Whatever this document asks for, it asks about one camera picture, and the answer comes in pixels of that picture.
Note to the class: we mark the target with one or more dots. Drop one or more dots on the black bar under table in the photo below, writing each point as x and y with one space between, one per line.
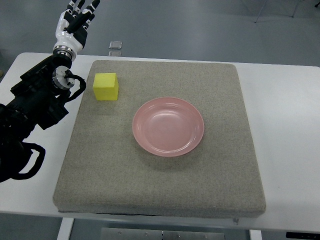
302 236

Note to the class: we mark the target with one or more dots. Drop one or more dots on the white table leg right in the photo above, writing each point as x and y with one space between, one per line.
255 235

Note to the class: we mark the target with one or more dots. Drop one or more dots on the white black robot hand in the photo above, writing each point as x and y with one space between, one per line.
72 28

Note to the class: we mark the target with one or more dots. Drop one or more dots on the pink plate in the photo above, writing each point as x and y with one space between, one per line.
168 127

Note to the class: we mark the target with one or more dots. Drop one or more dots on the white table leg left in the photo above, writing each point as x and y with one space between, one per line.
65 229

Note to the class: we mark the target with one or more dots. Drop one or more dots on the yellow foam block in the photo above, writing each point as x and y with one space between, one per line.
106 87

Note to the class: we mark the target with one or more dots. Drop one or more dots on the white table leg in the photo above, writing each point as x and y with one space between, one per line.
65 229
255 235

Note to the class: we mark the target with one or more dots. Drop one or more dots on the chair legs background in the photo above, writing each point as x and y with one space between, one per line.
283 8

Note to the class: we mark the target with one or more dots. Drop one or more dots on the beige foam mat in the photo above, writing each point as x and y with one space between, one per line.
105 171

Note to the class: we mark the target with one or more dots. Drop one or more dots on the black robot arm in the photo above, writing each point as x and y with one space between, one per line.
39 100

